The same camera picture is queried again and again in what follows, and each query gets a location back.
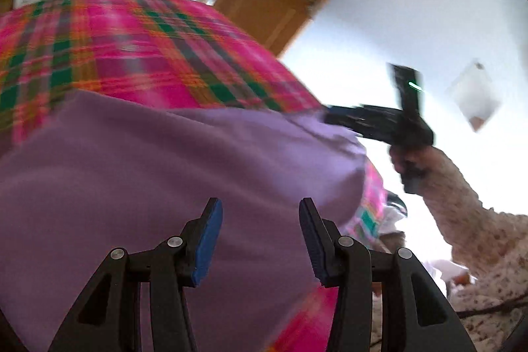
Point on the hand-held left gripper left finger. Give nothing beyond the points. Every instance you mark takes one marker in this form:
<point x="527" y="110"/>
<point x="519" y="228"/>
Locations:
<point x="208" y="244"/>

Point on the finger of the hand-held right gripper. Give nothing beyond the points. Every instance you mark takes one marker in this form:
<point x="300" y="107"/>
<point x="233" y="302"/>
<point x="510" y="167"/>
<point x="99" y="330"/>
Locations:
<point x="342" y="116"/>

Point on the person's right hand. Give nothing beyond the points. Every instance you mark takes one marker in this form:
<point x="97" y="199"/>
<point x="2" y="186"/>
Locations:
<point x="402" y="162"/>

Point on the person's right forearm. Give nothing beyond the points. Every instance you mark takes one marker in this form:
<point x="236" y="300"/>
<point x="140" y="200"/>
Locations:
<point x="462" y="211"/>

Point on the small wall niche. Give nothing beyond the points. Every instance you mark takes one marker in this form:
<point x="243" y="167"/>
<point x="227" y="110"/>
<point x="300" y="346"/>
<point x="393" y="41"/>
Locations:
<point x="474" y="96"/>

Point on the purple fleece garment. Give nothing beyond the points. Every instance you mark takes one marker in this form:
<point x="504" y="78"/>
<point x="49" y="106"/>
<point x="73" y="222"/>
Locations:
<point x="144" y="170"/>

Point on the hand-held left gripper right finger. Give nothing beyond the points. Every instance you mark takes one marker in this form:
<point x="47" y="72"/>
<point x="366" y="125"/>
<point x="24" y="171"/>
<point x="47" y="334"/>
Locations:
<point x="313" y="244"/>

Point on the pink green plaid blanket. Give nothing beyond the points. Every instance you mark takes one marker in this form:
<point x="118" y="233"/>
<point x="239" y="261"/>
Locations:
<point x="144" y="47"/>

